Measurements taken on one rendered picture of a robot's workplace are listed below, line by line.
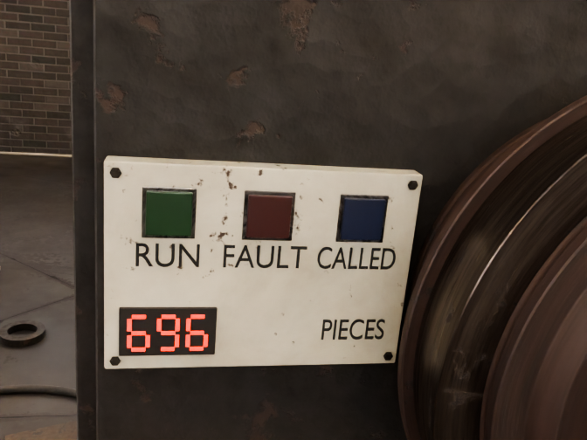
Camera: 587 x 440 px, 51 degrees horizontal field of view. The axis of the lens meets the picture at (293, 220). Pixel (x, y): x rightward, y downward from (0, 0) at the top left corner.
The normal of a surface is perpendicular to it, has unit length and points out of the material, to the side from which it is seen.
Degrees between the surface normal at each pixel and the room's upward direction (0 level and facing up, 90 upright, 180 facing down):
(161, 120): 90
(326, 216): 90
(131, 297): 90
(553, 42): 90
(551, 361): 79
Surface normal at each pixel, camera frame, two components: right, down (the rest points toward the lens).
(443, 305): -0.94, -0.23
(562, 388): -0.78, 0.00
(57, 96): 0.18, 0.29
